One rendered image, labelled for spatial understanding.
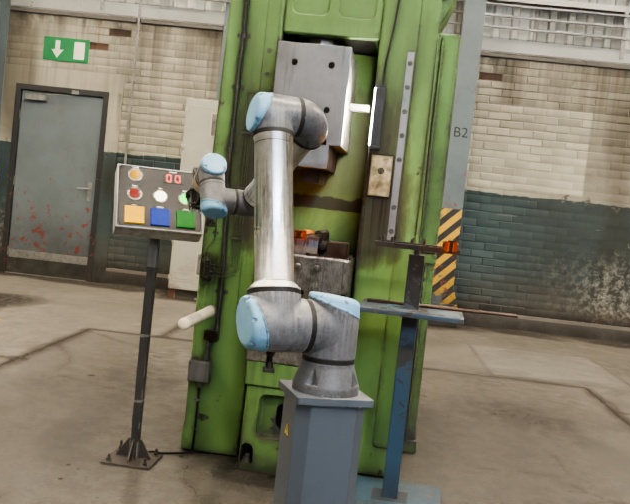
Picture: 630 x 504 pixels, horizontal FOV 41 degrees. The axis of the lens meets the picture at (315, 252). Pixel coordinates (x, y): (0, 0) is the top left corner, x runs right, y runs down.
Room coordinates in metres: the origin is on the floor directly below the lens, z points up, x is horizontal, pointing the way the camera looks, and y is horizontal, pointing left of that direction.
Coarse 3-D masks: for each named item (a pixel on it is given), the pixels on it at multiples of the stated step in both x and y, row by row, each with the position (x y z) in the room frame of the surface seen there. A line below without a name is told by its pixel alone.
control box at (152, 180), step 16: (128, 176) 3.36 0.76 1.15; (144, 176) 3.38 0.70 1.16; (160, 176) 3.41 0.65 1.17; (176, 176) 3.43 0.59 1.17; (192, 176) 3.46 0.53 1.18; (128, 192) 3.32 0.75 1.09; (144, 192) 3.35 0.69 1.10; (176, 192) 3.40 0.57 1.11; (144, 208) 3.32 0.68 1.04; (176, 208) 3.36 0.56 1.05; (128, 224) 3.26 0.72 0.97; (144, 224) 3.28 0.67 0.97; (176, 240) 3.38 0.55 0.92; (192, 240) 3.39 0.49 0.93
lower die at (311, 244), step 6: (294, 234) 3.47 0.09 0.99; (306, 234) 3.46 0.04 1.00; (312, 234) 3.65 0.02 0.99; (318, 234) 3.81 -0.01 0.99; (294, 240) 3.47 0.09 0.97; (300, 240) 3.46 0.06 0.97; (306, 240) 3.46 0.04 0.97; (312, 240) 3.46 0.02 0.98; (318, 240) 3.46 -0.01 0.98; (294, 246) 3.47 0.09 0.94; (300, 246) 3.46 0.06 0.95; (306, 246) 3.46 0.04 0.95; (312, 246) 3.46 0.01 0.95; (318, 246) 3.48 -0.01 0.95; (294, 252) 3.47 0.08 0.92; (300, 252) 3.46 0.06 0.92; (312, 252) 3.46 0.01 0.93; (318, 252) 3.50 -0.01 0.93; (324, 252) 3.77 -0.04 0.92
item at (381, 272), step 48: (384, 0) 3.59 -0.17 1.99; (432, 0) 3.57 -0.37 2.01; (384, 48) 3.58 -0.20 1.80; (432, 48) 3.57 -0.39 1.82; (432, 96) 3.56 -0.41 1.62; (384, 144) 3.57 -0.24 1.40; (384, 288) 3.57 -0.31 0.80; (384, 336) 3.57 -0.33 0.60; (384, 384) 3.57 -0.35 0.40; (384, 432) 3.57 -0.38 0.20
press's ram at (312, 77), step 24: (288, 48) 3.48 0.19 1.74; (312, 48) 3.47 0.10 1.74; (336, 48) 3.46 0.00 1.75; (288, 72) 3.48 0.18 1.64; (312, 72) 3.47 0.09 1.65; (336, 72) 3.46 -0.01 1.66; (312, 96) 3.46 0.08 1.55; (336, 96) 3.45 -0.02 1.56; (336, 120) 3.45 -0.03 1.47; (336, 144) 3.45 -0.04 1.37
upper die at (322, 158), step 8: (312, 152) 3.46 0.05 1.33; (320, 152) 3.46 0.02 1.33; (328, 152) 3.47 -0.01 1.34; (304, 160) 3.47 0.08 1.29; (312, 160) 3.46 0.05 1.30; (320, 160) 3.46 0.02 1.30; (328, 160) 3.51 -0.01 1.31; (336, 160) 3.87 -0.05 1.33; (296, 168) 3.72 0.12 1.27; (312, 168) 3.55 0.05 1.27; (320, 168) 3.47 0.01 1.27; (328, 168) 3.54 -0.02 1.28
